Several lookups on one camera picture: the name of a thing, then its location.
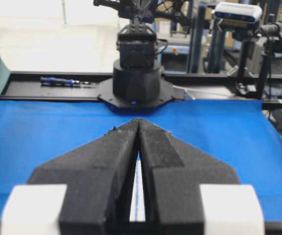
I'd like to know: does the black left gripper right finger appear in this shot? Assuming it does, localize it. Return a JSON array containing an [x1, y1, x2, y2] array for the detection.
[[138, 119, 265, 235]]

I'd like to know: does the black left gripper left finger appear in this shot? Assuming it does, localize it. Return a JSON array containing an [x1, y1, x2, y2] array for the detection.
[[0, 119, 139, 235]]

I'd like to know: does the blue white checkered towel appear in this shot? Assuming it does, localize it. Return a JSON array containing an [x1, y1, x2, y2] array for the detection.
[[129, 160, 146, 222]]

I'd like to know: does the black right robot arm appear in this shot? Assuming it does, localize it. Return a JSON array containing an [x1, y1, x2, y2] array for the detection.
[[94, 0, 190, 109]]

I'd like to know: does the blue table mat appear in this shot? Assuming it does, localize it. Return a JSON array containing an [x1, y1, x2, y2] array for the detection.
[[0, 100, 282, 221]]

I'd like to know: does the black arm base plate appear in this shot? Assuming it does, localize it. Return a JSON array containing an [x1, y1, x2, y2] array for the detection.
[[97, 79, 186, 113]]

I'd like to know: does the blue handled screwdriver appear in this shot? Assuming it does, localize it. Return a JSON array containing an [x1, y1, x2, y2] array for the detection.
[[40, 77, 97, 87]]

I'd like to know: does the black camera stand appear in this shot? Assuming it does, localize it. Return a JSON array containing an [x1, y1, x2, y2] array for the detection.
[[236, 23, 282, 99]]

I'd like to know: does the white grey depth camera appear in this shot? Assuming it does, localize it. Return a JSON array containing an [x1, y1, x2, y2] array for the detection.
[[214, 2, 263, 24]]

